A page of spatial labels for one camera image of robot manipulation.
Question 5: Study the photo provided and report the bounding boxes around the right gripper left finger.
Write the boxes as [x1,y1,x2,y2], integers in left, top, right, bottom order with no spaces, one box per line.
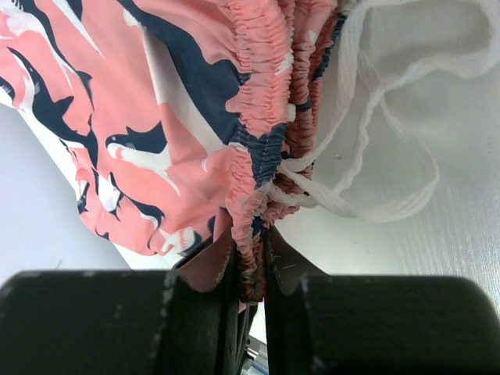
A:
[1,234,238,374]

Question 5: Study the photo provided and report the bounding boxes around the pink whale print shorts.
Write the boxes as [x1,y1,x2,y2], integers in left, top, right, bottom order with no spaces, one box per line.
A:
[1,1,499,303]

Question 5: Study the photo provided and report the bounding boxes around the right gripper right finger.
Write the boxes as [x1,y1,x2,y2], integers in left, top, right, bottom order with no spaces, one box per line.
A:
[264,229,499,374]

